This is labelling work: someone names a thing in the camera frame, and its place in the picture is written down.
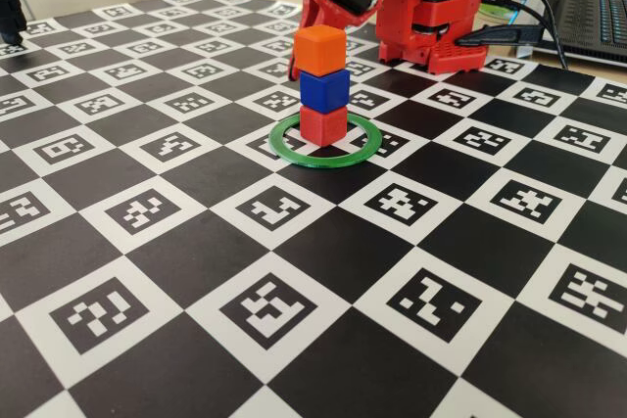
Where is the black clamp device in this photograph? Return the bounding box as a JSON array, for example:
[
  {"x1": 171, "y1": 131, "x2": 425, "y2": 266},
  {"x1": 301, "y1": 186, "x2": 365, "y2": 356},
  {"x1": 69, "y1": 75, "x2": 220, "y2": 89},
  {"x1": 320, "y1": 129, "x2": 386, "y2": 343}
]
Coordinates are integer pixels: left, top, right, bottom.
[{"x1": 0, "y1": 0, "x2": 29, "y2": 46}]

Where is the red perforated robot base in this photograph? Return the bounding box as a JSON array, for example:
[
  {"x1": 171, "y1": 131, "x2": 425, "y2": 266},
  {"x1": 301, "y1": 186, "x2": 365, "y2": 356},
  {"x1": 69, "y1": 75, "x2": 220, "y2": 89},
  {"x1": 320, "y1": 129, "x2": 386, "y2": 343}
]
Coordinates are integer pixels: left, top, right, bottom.
[{"x1": 377, "y1": 38, "x2": 490, "y2": 77}]

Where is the blue cube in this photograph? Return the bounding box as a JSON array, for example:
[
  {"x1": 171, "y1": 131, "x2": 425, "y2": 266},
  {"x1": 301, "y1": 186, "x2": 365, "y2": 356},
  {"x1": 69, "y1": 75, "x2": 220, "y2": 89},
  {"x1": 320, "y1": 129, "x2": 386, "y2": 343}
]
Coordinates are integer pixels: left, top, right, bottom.
[{"x1": 299, "y1": 69, "x2": 352, "y2": 114}]

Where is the red cube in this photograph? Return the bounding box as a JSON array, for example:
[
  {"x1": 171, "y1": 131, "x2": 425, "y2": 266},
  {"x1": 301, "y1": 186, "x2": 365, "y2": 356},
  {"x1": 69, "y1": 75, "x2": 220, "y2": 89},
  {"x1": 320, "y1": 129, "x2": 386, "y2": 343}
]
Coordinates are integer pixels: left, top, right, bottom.
[{"x1": 299, "y1": 105, "x2": 349, "y2": 148}]

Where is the orange cube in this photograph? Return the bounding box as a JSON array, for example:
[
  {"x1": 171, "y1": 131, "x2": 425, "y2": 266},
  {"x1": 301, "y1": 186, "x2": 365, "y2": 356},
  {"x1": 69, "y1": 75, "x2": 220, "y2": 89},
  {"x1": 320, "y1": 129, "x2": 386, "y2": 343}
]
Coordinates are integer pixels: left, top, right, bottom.
[{"x1": 292, "y1": 24, "x2": 348, "y2": 78}]

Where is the black laptop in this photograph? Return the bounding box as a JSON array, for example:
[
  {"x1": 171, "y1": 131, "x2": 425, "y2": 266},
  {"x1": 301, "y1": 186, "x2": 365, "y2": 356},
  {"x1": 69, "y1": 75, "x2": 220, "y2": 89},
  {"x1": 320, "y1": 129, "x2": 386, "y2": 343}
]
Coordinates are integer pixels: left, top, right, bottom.
[{"x1": 532, "y1": 0, "x2": 627, "y2": 67}]

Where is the green ring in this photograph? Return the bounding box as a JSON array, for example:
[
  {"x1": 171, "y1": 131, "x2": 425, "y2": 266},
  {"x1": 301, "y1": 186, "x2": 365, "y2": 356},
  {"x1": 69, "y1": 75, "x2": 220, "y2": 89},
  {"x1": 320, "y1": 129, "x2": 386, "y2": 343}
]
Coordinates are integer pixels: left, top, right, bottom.
[{"x1": 267, "y1": 112, "x2": 383, "y2": 170}]

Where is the black white marker checkerboard mat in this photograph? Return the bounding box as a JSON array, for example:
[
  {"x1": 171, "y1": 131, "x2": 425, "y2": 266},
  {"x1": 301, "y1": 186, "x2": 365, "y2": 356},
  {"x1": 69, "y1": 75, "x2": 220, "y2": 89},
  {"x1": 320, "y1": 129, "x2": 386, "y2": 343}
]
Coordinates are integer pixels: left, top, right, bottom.
[{"x1": 0, "y1": 0, "x2": 627, "y2": 418}]

